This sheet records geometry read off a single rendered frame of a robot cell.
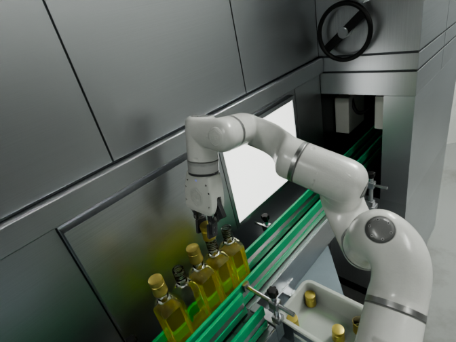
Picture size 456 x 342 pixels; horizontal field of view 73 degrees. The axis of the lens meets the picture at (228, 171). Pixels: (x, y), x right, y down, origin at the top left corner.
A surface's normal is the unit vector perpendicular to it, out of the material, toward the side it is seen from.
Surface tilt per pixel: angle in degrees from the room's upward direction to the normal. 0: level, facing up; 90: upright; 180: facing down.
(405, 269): 56
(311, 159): 41
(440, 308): 0
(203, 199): 74
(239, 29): 90
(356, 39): 90
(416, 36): 90
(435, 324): 0
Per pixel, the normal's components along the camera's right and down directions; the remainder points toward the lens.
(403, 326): -0.13, -0.37
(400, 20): -0.67, 0.47
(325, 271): -0.20, -0.86
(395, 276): -0.58, -0.07
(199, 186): -0.66, 0.21
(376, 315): -0.78, -0.48
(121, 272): 0.72, 0.20
